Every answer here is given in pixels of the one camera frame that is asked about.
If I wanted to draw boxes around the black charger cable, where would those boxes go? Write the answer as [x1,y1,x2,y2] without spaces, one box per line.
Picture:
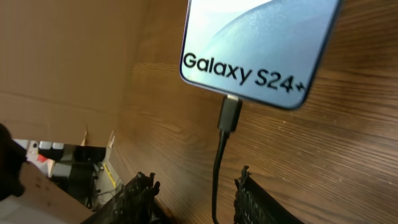
[211,95,243,224]

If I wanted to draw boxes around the brown cardboard box wall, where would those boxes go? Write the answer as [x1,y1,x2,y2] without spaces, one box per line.
[1,0,148,147]

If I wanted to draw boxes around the blue Galaxy smartphone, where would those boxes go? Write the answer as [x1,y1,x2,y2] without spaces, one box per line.
[179,0,342,110]

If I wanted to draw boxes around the cluttered background equipment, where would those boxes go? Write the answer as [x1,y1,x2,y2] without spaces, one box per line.
[15,139,123,211]

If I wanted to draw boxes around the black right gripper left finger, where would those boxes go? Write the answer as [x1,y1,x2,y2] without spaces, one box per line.
[82,172,170,224]

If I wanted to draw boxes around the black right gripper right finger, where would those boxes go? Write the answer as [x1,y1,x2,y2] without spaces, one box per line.
[234,166,304,224]

